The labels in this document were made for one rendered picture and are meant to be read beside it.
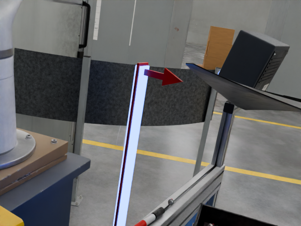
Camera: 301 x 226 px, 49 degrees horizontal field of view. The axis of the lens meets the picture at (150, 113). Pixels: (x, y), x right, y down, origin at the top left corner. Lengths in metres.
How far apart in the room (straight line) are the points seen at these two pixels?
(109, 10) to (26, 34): 4.36
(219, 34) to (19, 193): 7.91
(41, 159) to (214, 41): 7.82
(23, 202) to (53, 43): 1.81
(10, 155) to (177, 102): 1.72
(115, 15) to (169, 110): 4.34
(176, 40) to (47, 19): 2.58
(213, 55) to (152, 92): 6.31
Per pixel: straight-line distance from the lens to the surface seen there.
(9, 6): 0.64
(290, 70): 6.55
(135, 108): 0.46
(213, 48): 8.38
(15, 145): 0.69
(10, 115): 0.66
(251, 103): 0.49
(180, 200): 0.80
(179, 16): 4.56
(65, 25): 2.39
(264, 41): 0.98
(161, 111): 2.22
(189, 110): 2.37
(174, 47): 4.57
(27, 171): 0.66
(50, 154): 0.69
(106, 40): 6.47
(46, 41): 2.29
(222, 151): 0.99
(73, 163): 0.73
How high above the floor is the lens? 1.25
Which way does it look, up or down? 16 degrees down
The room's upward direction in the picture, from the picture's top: 9 degrees clockwise
